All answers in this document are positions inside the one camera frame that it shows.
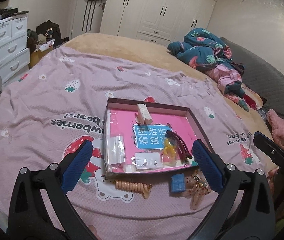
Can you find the teal floral quilt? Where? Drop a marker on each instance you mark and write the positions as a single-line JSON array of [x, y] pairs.
[[203, 51]]

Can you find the clear plastic bag card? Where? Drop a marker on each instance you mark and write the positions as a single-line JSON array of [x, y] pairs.
[[115, 153]]

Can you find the pink fluffy garment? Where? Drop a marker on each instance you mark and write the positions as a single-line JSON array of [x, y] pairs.
[[277, 127]]

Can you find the maroon banana hair clip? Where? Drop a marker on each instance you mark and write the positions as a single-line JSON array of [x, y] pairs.
[[181, 145]]

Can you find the tan bed sheet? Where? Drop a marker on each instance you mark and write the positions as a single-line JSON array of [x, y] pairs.
[[157, 56]]

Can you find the pile of dark clothes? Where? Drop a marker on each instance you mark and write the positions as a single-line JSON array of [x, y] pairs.
[[45, 32]]

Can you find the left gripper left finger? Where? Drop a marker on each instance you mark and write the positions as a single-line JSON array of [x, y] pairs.
[[28, 216]]

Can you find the pink book in tray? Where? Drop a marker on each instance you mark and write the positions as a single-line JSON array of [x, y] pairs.
[[149, 139]]

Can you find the pink strawberry blanket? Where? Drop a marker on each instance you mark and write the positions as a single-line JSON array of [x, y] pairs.
[[63, 100]]

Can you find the white drawer cabinet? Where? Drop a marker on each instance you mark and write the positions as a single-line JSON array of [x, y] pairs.
[[14, 53]]

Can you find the grey headboard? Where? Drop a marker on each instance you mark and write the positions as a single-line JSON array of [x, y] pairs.
[[261, 77]]

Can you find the pink pajama clothes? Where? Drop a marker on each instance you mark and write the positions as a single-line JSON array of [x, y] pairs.
[[228, 80]]

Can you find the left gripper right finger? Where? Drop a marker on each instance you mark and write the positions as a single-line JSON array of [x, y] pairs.
[[244, 207]]

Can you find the beige dotted mesh bow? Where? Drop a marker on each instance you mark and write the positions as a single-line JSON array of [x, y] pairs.
[[196, 189]]

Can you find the white wardrobe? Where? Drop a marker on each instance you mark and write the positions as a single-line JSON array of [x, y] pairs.
[[156, 21]]

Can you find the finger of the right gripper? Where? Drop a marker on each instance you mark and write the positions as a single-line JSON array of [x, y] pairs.
[[268, 147]]

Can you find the blue square eraser block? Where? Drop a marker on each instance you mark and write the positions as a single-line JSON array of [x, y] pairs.
[[178, 183]]

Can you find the white hair claw clip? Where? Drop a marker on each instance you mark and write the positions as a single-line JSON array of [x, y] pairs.
[[143, 116]]

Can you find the dark cardboard box tray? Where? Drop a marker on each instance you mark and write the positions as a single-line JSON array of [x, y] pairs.
[[149, 137]]

